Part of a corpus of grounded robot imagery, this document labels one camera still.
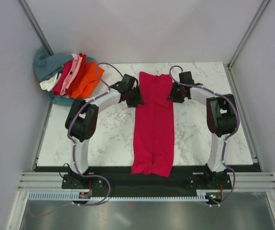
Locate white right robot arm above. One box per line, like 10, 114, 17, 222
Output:
168, 71, 240, 189

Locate aluminium frame rail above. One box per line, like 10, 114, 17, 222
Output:
18, 172, 275, 192

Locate grey blue t shirt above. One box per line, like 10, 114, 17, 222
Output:
33, 46, 73, 82

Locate teal t shirt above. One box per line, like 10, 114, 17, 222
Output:
48, 57, 97, 106

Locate white t shirt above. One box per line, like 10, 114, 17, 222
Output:
40, 72, 61, 92

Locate orange t shirt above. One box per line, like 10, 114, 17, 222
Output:
68, 62, 104, 99

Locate white cable duct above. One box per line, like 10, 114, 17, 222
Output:
28, 191, 222, 202

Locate pink t shirt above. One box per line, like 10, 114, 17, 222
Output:
60, 55, 82, 96

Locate magenta t shirt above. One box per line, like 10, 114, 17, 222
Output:
131, 72, 175, 177

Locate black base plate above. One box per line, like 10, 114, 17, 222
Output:
33, 164, 264, 198

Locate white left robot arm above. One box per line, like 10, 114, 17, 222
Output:
65, 74, 145, 188

